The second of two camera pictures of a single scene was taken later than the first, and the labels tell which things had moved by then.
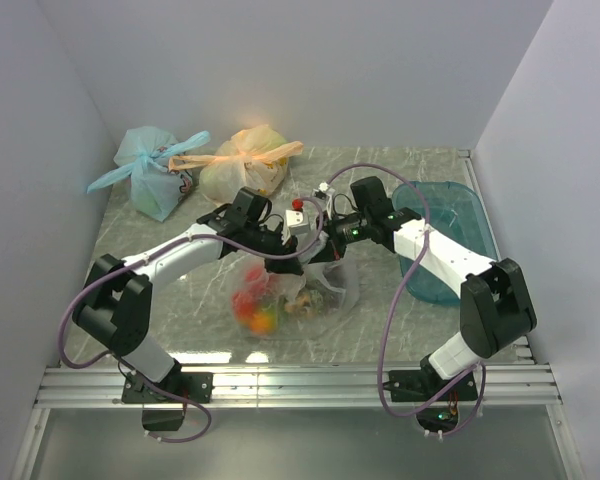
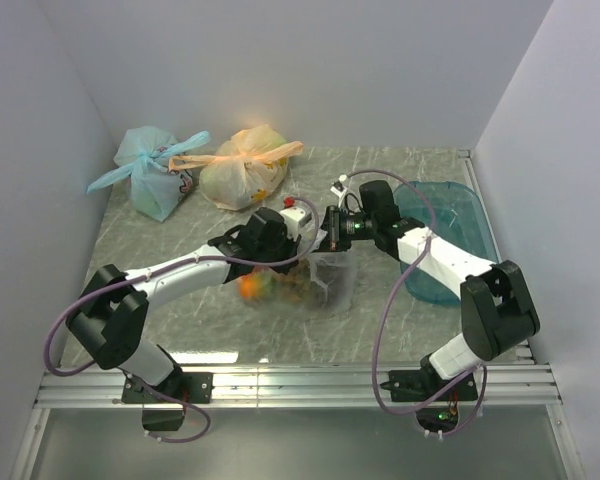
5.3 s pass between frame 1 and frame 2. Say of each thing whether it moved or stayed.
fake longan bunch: moved
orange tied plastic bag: stayed
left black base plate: stayed
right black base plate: stayed
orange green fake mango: moved
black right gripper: stayed
